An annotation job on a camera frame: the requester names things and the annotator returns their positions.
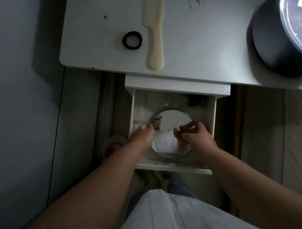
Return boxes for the blue jeans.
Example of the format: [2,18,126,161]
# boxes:
[125,175,200,211]

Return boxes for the beige bed sheet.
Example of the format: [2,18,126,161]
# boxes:
[230,78,302,218]

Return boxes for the black round desk lamp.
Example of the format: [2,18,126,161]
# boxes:
[242,0,302,82]

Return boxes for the person's right hand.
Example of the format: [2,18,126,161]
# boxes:
[172,119,222,167]

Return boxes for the white striped shirt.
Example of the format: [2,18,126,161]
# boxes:
[100,178,268,229]

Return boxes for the cream plastic comb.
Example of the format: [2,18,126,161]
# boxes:
[139,0,172,71]

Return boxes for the round container with red band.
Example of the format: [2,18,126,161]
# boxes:
[102,133,131,159]

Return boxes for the white desk drawer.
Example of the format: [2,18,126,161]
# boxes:
[122,65,240,183]

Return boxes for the person's right forearm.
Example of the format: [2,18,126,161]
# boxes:
[198,139,302,229]

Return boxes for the person's left hand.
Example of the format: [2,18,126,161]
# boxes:
[126,122,159,155]

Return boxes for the round metal-rimmed mirror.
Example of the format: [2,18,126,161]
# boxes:
[146,106,198,162]

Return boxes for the person's left forearm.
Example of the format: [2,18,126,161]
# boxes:
[0,139,154,229]

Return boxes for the black hair tie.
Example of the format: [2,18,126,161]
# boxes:
[121,30,144,52]

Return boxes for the white cloth in drawer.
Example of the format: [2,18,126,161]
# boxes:
[130,102,158,131]

